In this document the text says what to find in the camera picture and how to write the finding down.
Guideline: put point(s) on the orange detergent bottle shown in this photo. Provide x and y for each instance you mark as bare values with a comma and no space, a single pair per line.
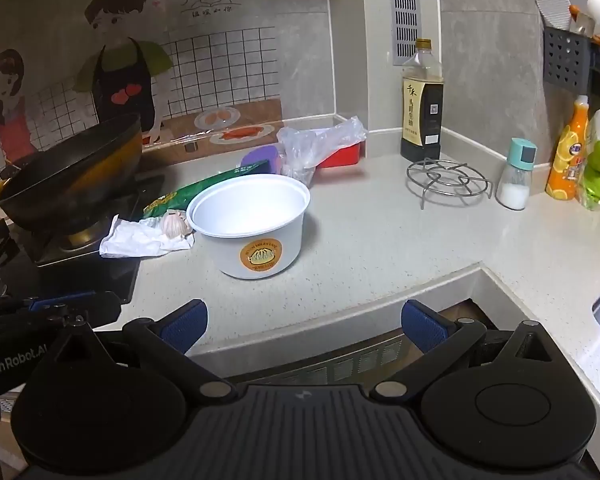
567,160

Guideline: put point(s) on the salt shaker with teal cap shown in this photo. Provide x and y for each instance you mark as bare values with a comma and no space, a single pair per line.
514,195

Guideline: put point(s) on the red box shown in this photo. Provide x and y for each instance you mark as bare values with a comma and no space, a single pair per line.
345,156

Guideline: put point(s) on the garlic bulb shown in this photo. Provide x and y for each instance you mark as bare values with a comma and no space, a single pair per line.
175,224

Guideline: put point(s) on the grey vent grille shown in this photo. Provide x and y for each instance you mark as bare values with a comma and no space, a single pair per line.
404,10

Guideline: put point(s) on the clear plastic bag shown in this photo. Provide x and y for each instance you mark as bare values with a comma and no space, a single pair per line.
305,150

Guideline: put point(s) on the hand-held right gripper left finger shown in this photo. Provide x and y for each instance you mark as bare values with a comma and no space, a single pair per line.
185,326

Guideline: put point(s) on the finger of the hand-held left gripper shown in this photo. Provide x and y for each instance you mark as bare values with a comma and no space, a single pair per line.
80,307

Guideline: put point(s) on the black gas stove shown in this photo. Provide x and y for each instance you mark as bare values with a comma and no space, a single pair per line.
80,270

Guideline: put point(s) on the metal steaming rack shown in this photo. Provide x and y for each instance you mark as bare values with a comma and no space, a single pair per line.
450,193

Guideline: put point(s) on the white bowl with orange label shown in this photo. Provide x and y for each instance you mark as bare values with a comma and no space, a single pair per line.
260,220

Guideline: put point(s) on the crumpled white tissue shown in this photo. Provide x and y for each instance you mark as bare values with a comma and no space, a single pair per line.
130,241

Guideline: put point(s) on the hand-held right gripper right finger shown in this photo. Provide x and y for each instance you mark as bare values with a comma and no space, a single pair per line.
425,327

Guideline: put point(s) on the grey wall rack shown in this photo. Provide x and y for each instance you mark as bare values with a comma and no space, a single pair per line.
565,60

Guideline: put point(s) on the white rice paddle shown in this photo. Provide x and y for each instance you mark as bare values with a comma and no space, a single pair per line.
552,5

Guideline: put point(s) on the cartoon wall poster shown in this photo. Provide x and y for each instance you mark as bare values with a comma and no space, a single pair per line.
120,70

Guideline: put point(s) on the dark sauce bottle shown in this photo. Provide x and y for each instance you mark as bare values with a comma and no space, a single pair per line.
422,110

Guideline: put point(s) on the green wrapper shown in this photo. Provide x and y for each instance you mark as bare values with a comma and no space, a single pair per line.
180,197

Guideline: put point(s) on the black wok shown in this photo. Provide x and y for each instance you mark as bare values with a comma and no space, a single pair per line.
70,175

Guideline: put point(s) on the purple pink sponge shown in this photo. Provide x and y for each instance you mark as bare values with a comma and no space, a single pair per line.
262,156

